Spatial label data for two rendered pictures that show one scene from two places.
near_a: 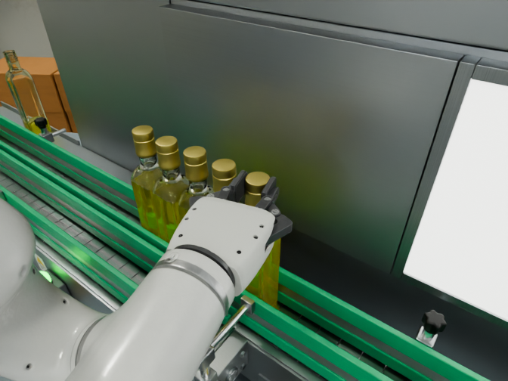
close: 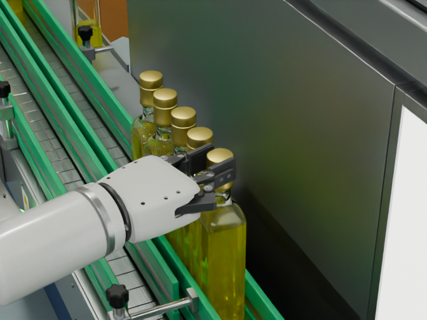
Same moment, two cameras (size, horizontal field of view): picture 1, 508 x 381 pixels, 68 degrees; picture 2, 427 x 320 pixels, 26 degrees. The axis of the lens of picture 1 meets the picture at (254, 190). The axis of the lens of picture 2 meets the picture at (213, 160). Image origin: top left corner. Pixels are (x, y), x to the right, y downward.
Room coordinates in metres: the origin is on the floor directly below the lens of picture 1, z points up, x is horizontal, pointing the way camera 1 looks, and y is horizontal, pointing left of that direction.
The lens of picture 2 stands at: (-0.44, -0.46, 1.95)
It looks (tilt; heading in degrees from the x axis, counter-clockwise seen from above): 33 degrees down; 29
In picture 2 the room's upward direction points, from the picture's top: straight up
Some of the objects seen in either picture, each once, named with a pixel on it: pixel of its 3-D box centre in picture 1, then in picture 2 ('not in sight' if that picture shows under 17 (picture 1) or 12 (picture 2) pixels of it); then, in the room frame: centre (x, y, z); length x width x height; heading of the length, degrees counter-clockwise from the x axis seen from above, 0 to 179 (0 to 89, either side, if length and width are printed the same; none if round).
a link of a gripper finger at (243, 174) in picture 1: (227, 190); (186, 159); (0.40, 0.04, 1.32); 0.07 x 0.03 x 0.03; 159
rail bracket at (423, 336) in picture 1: (426, 335); not in sight; (0.32, -0.26, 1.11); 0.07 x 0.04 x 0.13; 143
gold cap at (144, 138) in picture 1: (144, 141); (151, 88); (0.55, 0.18, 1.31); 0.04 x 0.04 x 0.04
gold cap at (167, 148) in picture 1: (168, 153); (165, 107); (0.52, 0.14, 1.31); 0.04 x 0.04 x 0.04
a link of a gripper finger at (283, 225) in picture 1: (260, 231); (183, 200); (0.32, -0.01, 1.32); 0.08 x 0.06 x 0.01; 101
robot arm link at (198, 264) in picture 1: (190, 286); (96, 218); (0.24, 0.06, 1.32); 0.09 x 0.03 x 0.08; 69
